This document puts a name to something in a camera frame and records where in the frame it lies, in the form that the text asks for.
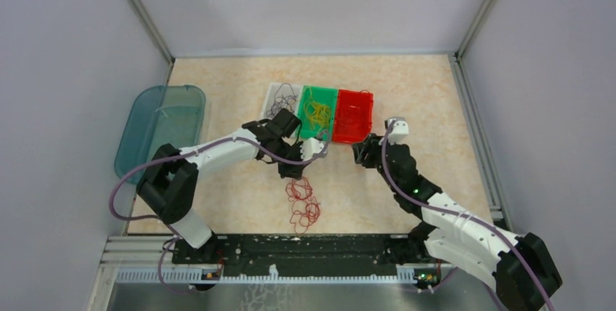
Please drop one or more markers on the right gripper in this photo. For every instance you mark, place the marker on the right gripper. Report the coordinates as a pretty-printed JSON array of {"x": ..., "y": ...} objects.
[{"x": 365, "y": 151}]

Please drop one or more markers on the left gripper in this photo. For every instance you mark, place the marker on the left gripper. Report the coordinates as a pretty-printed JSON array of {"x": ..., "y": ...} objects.
[{"x": 294, "y": 171}]

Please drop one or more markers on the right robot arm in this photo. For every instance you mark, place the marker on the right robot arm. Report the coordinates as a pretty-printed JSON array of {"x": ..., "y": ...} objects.
[{"x": 517, "y": 268}]

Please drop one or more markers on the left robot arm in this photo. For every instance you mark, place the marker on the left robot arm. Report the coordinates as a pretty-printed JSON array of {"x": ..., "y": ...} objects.
[{"x": 169, "y": 181}]

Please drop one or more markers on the red plastic bin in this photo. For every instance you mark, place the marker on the red plastic bin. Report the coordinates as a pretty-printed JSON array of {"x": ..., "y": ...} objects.
[{"x": 353, "y": 116}]

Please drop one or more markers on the green plastic bin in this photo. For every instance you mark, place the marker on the green plastic bin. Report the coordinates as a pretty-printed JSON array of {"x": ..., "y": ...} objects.
[{"x": 317, "y": 111}]

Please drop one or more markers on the white plastic bin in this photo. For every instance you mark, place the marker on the white plastic bin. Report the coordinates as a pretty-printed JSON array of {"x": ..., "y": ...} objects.
[{"x": 281, "y": 95}]

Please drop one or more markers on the teal translucent tray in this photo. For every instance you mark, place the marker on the teal translucent tray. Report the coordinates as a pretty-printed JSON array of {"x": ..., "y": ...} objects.
[{"x": 158, "y": 116}]

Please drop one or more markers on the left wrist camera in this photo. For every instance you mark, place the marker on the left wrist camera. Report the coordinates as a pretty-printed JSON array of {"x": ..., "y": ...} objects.
[{"x": 315, "y": 147}]

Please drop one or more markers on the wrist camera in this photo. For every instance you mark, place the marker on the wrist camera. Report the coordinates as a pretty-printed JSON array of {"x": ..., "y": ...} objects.
[
  {"x": 315, "y": 147},
  {"x": 397, "y": 129}
]

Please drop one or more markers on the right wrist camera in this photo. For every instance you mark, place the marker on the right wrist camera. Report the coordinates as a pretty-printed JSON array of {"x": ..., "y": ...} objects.
[{"x": 397, "y": 129}]

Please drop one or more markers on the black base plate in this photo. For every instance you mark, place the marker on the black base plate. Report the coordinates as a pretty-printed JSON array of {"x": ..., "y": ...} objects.
[{"x": 346, "y": 256}]

